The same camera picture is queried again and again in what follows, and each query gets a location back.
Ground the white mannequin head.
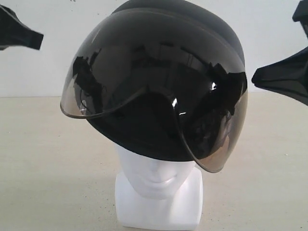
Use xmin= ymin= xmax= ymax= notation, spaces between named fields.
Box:
xmin=115 ymin=144 xmax=203 ymax=214

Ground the black helmet with visor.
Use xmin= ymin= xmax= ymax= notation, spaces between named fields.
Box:
xmin=60 ymin=0 xmax=248 ymax=173

